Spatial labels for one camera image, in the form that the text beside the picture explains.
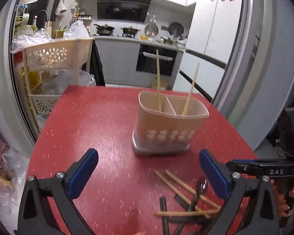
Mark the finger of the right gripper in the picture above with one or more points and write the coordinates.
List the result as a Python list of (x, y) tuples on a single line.
[(262, 167)]

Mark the white refrigerator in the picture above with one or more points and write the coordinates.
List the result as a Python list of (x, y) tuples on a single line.
[(209, 46)]

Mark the beige plastic storage rack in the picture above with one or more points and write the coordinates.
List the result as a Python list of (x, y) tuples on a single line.
[(49, 57)]

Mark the brown pot on stove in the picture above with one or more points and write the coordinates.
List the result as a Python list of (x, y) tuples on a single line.
[(130, 32)]

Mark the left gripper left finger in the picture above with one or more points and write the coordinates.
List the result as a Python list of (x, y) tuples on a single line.
[(35, 213)]

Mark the black range hood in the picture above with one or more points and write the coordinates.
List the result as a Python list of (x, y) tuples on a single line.
[(128, 10)]

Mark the beige utensil holder caddy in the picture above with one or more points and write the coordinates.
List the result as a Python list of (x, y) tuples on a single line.
[(166, 124)]

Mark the cardboard box on floor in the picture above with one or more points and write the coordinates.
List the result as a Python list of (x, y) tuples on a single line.
[(163, 84)]

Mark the black wok on stove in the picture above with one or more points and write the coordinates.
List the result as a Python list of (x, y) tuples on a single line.
[(104, 30)]

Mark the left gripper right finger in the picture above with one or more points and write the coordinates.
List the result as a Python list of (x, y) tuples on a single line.
[(261, 214)]

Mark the long bamboo chopstick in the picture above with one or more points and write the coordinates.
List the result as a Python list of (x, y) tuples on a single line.
[(191, 91)]

